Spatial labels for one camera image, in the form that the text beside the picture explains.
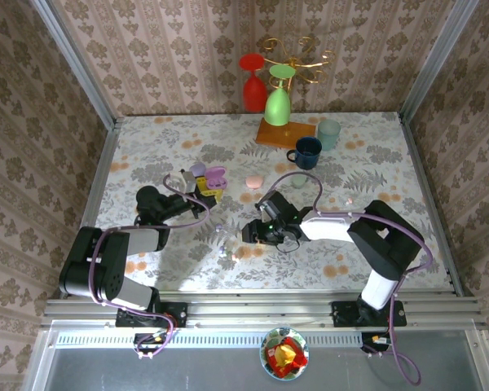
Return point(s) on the orchid purple earbud case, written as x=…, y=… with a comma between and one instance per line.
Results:
x=217, y=177

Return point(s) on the lavender blue earbud case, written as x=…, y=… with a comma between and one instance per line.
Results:
x=197, y=168

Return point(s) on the pale green small cup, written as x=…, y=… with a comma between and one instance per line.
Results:
x=298, y=182

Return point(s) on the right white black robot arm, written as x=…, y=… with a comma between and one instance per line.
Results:
x=387, y=244

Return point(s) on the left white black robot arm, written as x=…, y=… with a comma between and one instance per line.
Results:
x=85, y=264

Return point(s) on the floral tablecloth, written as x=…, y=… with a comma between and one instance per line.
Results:
x=167, y=134

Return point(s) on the blue enamel mug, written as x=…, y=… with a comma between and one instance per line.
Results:
x=307, y=161

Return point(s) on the teal frosted tumbler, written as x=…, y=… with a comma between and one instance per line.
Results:
x=329, y=138

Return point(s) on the red wine glass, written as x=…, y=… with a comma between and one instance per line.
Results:
x=254, y=95

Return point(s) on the green wine glass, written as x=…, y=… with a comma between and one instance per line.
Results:
x=277, y=108

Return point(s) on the gold foil candy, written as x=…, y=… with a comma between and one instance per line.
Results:
x=284, y=352

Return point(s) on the patterned ceramic bowl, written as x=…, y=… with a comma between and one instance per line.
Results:
x=265, y=360

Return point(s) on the red foil candy wrapper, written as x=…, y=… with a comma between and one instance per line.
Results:
x=298, y=360

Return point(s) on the grey metal shelf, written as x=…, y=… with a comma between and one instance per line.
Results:
x=146, y=374

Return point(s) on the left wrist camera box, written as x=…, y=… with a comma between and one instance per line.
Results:
x=185, y=179

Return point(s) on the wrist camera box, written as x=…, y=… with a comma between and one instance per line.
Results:
x=185, y=179
x=277, y=203

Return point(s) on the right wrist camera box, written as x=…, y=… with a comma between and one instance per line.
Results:
x=277, y=203

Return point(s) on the aluminium table side rail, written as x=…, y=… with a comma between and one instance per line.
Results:
x=93, y=203
x=427, y=183

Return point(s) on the long aluminium mounting rail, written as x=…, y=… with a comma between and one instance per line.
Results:
x=261, y=311

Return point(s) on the aluminium frame post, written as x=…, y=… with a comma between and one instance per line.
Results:
x=79, y=65
x=436, y=61

